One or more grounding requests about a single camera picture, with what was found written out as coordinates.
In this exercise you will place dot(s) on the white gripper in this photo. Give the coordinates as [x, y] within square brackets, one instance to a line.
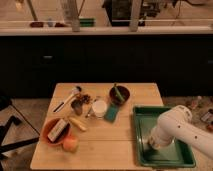
[159, 139]

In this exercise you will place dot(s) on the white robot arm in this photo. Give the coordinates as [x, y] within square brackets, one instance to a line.
[176, 123]

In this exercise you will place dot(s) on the green plastic tray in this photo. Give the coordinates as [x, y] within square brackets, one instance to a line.
[177, 155]

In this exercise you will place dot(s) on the teal sponge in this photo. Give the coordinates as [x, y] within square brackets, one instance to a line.
[111, 113]

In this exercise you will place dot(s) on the dark red bowl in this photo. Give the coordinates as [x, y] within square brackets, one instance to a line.
[124, 92]

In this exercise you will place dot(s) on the green vegetable in bowl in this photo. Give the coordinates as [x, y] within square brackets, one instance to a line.
[118, 92]

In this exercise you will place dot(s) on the white cup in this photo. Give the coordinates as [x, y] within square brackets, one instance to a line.
[99, 108]

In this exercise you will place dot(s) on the metal spoon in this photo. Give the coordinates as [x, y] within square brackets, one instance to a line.
[90, 109]

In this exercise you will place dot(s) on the yellow banana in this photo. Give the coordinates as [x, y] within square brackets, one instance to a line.
[78, 123]

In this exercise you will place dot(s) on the brown pinecone cluster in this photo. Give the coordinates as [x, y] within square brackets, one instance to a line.
[84, 98]

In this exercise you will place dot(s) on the orange apple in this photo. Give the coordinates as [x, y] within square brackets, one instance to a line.
[70, 144]

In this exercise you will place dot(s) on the white and brown box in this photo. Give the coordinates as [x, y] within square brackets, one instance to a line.
[58, 132]

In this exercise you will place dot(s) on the orange bowl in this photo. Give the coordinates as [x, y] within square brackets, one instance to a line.
[46, 129]

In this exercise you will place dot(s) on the dark cabinet counter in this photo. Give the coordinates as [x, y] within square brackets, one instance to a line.
[34, 61]

